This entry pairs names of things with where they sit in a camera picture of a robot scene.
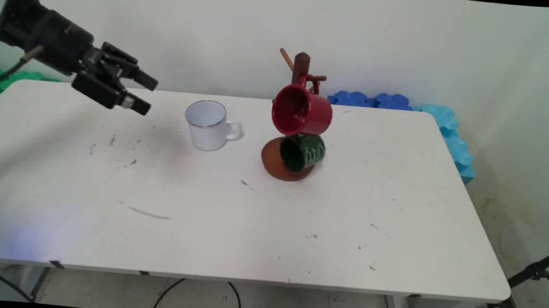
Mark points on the light blue foam tile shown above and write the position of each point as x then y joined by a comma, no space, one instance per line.
456,146

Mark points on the dark blue foam tile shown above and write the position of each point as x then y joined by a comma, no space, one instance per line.
393,101

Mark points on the red enamel mug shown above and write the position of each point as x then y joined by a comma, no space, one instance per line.
314,115

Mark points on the brown wooden mug tree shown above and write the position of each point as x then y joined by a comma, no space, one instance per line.
301,63

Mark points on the green foam tile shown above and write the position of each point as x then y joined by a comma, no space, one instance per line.
1,81

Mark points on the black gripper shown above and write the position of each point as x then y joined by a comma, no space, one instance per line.
63,42

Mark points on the black camera tripod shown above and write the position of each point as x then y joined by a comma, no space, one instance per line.
535,270

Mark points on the blue cloth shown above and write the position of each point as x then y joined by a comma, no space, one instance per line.
352,99

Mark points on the grey table leg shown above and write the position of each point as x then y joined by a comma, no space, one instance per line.
40,282

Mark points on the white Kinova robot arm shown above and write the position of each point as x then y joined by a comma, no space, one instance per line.
16,6

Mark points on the dark green enamel mug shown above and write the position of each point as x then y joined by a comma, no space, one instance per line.
311,152

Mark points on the white enamel mug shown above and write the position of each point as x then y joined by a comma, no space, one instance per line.
205,131

